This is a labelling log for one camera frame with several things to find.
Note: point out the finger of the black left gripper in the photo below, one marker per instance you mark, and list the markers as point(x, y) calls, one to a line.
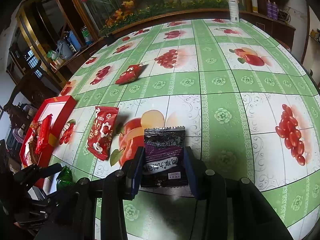
point(30, 175)

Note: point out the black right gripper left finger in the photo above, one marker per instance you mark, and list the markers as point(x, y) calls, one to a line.
point(118, 186)

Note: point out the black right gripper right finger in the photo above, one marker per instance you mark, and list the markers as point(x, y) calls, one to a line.
point(208, 185)

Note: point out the black purple snack packet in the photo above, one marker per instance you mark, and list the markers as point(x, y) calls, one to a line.
point(164, 158)

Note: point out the long red snack packet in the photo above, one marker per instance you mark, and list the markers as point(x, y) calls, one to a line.
point(43, 135)

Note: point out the red flower jujube snack packet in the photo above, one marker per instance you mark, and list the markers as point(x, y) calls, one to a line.
point(131, 74)

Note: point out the red gift box tray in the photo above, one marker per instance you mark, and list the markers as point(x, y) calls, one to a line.
point(60, 107)

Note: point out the green candy wrapper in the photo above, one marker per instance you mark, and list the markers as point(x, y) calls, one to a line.
point(64, 179)

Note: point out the dark wooden chair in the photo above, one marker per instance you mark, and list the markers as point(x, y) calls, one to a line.
point(34, 90)

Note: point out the green fruit pattern tablecloth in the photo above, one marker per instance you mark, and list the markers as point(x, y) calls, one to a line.
point(248, 107)

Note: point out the grey kettle jug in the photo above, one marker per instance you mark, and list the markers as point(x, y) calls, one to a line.
point(63, 50)

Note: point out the blue water jug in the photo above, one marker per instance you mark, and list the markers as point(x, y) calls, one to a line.
point(74, 41)

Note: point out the small black table object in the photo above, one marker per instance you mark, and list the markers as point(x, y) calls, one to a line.
point(109, 39)

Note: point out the white spray bottle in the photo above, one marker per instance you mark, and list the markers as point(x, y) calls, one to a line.
point(234, 10)

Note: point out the purple bottles pair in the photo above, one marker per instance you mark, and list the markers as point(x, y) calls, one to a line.
point(272, 10)

